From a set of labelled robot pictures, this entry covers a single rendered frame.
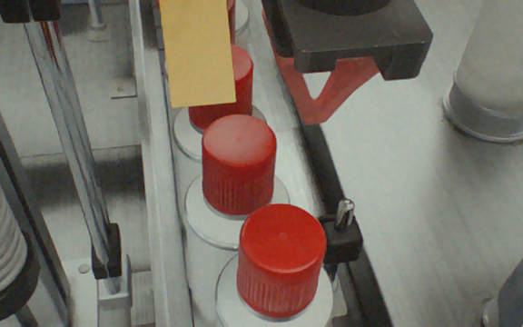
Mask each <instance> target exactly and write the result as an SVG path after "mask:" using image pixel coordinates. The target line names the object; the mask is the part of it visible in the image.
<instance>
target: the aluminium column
mask: <svg viewBox="0 0 523 327"><path fill-rule="evenodd" d="M0 156H1V157H0V188H1V190H2V191H3V193H4V195H5V199H6V200H7V203H8V205H9V208H10V209H12V211H13V213H14V216H15V219H16V221H17V224H18V226H19V228H21V229H22V230H23V231H25V232H26V233H28V234H29V236H30V238H31V240H32V242H33V245H34V247H35V250H36V254H37V257H38V261H39V263H40V267H41V269H40V272H39V278H38V284H37V286H36V289H35V292H34V294H33V296H32V297H31V299H29V300H28V302H27V303H26V305H25V306H24V307H23V308H22V309H21V310H19V311H18V312H17V313H15V314H13V315H11V316H9V317H7V318H6V319H5V320H4V321H1V322H0V327H69V292H70V284H69V281H68V279H67V276H66V274H65V271H64V267H63V266H62V263H61V261H60V258H59V256H58V253H57V251H56V249H55V247H54V243H53V240H52V238H51V235H50V233H49V231H48V228H47V225H46V222H45V220H44V217H43V214H42V212H41V209H40V207H39V204H38V202H37V200H36V198H35V194H34V191H33V189H32V186H30V184H29V182H28V180H27V177H26V175H25V171H24V167H23V166H22V163H21V160H20V158H19V155H18V153H17V151H16V149H15V145H14V142H13V140H12V137H11V135H9V133H8V131H7V128H6V126H5V121H4V118H3V116H2V114H1V112H0Z"/></svg>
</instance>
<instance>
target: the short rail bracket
mask: <svg viewBox="0 0 523 327"><path fill-rule="evenodd" d="M355 207H356V206H355V202H353V201H352V200H351V199H348V198H347V199H342V200H341V201H340V203H339V207H338V211H337V213H335V214H327V215H322V216H321V217H319V219H318V221H319V223H320V224H321V226H322V228H323V230H324V232H325V235H326V241H327V244H326V251H325V254H324V258H323V263H324V264H323V268H324V269H325V271H326V272H327V274H328V275H329V277H330V279H331V284H332V286H333V284H334V280H335V276H336V273H337V270H338V267H339V263H346V262H353V261H356V260H357V259H358V258H359V255H360V250H361V247H362V245H363V242H364V240H363V236H362V233H361V230H360V227H359V224H358V222H357V221H356V216H355V215H354V211H355Z"/></svg>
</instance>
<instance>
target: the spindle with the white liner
mask: <svg viewBox="0 0 523 327"><path fill-rule="evenodd" d="M452 81H453V82H452V83H450V84H449V85H448V86H447V88H446V89H445V91H444V94H443V96H442V105H443V109H444V111H445V113H446V115H447V117H448V118H449V119H450V121H451V122H452V123H454V124H455V125H456V126H457V127H458V128H459V129H461V130H462V131H464V132H466V133H468V134H471V135H473V136H475V137H478V138H480V139H483V140H487V141H492V142H499V143H508V142H516V141H519V140H522V139H523V0H485V2H484V5H482V7H481V9H480V11H479V16H478V19H477V22H476V24H475V28H474V30H473V32H472V35H471V36H470V37H469V40H468V42H467V44H466V47H465V49H464V52H463V55H462V58H461V61H460V62H459V63H458V65H457V66H456V69H455V71H453V74H452Z"/></svg>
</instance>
